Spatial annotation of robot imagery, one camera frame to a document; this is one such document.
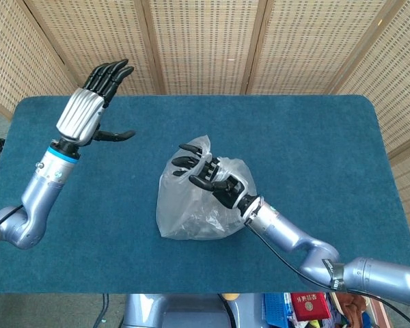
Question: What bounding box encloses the orange brown cloth pile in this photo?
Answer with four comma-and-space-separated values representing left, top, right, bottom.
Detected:
329, 292, 375, 328

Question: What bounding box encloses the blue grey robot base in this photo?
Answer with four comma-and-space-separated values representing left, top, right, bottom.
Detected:
121, 292, 271, 328

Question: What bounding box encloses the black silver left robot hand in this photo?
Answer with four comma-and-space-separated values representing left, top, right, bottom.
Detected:
55, 58, 137, 146

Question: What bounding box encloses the black strap on arm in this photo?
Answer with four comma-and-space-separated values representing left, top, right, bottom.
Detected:
322, 258, 345, 292

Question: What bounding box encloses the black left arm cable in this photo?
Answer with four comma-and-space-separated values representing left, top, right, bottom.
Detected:
0, 204, 25, 228

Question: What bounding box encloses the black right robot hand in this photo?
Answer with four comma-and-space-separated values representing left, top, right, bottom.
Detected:
172, 143, 262, 215

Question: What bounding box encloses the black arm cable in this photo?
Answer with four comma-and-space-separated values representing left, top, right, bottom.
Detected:
0, 204, 25, 228
249, 220, 410, 328

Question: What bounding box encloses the translucent plastic shopping bag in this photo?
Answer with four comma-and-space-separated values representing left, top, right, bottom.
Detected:
156, 135, 260, 241

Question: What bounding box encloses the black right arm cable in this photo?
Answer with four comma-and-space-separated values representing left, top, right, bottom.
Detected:
249, 220, 410, 328

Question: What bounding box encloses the woven bamboo folding screen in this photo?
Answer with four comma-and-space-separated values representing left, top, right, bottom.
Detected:
0, 0, 410, 262

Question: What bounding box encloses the red booklet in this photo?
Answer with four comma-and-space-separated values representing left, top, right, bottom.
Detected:
290, 292, 330, 322

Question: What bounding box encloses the blue plastic basket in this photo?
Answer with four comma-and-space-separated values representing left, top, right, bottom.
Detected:
262, 292, 292, 325

